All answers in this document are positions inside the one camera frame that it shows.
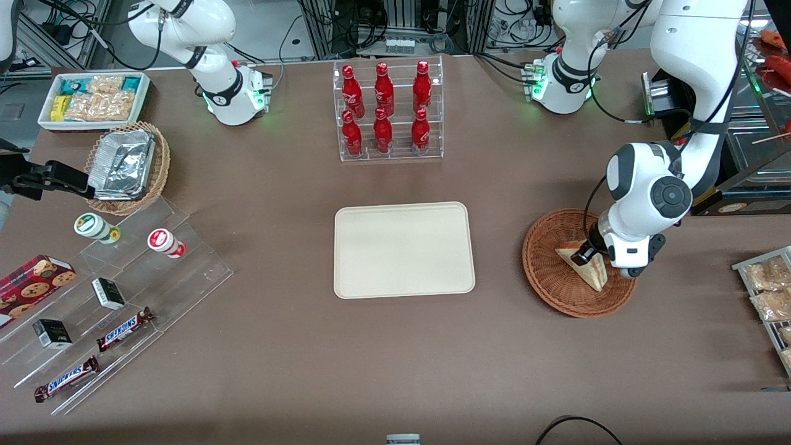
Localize white snack bin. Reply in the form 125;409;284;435
37;70;151;134

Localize red cola bottle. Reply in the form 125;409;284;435
412;60;433;113
373;62;395;117
410;108;431;155
341;110;364;157
373;107;394;154
341;64;365;119

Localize aluminium frame rack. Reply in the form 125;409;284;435
297;0;495;59

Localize clear acrylic bottle rack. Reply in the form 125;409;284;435
332;56;444;163

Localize stacked foil trays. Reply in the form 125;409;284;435
88;129;156;201

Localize wicker basket with foil trays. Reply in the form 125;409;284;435
83;121;171;217

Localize beige plastic tray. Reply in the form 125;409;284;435
334;201;476;300

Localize grey snack rack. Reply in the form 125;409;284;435
732;246;791;378

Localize clear acrylic step display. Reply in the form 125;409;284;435
0;197;234;416

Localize green lid yogurt cup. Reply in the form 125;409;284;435
74;213;122;245

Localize small black box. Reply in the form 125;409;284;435
32;318;74;350
91;278;127;312

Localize round brown wicker basket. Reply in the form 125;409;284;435
522;208;638;319

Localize large rice cracker bag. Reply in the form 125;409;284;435
64;91;135;122

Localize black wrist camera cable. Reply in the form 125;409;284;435
584;175;614;247

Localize steel warmer tray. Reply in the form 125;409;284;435
726;121;791;179

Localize red lid yogurt cup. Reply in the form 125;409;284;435
146;228;187;260

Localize triangle sandwich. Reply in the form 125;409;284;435
554;242;609;292

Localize red cookie box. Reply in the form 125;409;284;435
0;254;78;329

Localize snickers bar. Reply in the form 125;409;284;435
96;307;155;353
33;355;101;404

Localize small rice cracker bag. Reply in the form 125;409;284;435
87;75;124;95

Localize black floor cable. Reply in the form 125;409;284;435
535;415;622;445

